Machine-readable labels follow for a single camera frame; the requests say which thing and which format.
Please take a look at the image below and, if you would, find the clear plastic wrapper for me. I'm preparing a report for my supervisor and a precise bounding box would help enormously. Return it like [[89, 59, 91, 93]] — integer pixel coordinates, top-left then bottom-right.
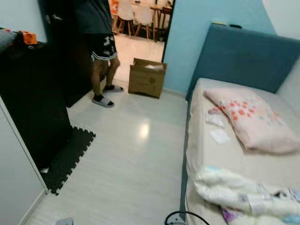
[[206, 107, 225, 127]]

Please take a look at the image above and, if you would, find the brown cardboard box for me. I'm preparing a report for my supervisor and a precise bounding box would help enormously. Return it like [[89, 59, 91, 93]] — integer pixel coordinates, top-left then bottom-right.
[[128, 58, 168, 99]]

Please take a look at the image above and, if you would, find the black door frame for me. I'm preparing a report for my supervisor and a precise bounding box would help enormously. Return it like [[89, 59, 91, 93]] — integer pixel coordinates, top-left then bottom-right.
[[160, 0, 176, 64]]

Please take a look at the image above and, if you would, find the bed with beige sheet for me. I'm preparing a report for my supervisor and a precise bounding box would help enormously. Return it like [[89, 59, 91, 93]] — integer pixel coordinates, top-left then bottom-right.
[[180, 77, 300, 225]]

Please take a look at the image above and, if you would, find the white cabinet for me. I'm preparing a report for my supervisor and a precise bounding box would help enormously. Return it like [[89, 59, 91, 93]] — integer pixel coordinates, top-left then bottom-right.
[[0, 94, 49, 225]]

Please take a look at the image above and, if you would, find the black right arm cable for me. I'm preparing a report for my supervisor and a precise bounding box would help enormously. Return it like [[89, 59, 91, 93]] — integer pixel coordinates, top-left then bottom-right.
[[164, 210, 211, 225]]

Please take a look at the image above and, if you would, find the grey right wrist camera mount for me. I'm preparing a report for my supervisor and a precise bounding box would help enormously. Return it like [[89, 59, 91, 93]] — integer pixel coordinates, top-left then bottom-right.
[[167, 215, 186, 225]]

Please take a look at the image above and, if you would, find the white dining chair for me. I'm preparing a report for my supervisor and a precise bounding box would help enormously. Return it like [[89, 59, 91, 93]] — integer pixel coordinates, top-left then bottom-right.
[[135, 4, 155, 39], [116, 0, 135, 25]]

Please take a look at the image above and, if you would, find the teal upholstered headboard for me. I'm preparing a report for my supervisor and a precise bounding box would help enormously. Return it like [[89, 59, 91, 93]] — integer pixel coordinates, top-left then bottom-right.
[[186, 23, 300, 101]]

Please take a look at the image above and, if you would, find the person in dark shorts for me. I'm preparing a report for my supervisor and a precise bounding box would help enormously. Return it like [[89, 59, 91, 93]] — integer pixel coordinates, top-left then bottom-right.
[[75, 0, 126, 108]]

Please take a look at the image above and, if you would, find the cream cartoon print duvet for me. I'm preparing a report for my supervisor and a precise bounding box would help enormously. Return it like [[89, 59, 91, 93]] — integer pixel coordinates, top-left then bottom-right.
[[194, 165, 300, 225]]

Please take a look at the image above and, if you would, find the grey cloth bundle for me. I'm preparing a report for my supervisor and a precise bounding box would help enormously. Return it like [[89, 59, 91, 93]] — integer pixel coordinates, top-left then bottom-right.
[[0, 28, 22, 50]]

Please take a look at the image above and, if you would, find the black cabinet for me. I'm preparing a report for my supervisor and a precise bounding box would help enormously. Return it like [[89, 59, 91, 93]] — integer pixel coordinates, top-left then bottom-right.
[[0, 40, 74, 172]]

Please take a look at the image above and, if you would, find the white crumpled paper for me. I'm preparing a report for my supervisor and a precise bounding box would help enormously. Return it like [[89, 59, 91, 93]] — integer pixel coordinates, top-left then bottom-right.
[[144, 64, 165, 71]]

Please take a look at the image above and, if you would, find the orange plastic object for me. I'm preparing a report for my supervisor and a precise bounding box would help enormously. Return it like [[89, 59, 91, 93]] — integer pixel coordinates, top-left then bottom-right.
[[21, 30, 38, 46]]

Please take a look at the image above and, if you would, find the black foam floor mat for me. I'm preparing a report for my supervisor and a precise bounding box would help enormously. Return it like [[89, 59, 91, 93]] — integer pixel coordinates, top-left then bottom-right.
[[41, 126, 97, 195]]

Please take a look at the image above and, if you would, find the pink pillow with orange dots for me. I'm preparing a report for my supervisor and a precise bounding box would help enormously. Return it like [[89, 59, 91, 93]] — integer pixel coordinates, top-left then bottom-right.
[[203, 87, 300, 154]]

